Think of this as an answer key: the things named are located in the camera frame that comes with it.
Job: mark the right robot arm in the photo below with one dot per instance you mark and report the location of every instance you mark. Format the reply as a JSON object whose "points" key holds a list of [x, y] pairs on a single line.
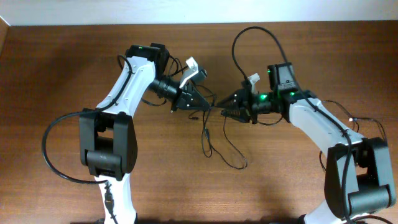
{"points": [[358, 180]]}

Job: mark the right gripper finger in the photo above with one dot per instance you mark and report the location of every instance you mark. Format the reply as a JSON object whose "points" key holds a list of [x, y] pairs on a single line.
{"points": [[239, 115], [231, 102]]}

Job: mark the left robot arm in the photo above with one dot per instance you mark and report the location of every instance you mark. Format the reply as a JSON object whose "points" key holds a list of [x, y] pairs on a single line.
{"points": [[108, 144]]}

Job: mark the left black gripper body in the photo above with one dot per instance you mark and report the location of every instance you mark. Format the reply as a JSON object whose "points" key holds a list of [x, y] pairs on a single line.
{"points": [[184, 95]]}

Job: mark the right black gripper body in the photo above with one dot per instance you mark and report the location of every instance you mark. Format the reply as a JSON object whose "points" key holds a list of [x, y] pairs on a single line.
{"points": [[250, 102]]}

